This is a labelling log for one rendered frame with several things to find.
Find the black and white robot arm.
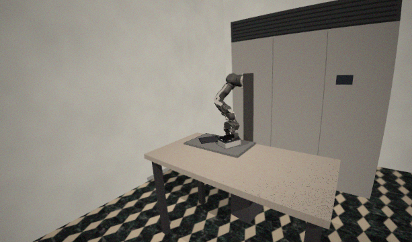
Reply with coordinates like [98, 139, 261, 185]
[214, 73, 243, 121]

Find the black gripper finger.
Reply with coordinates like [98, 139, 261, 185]
[224, 127, 230, 136]
[230, 128, 239, 140]

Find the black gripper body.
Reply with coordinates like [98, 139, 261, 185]
[224, 119, 239, 130]

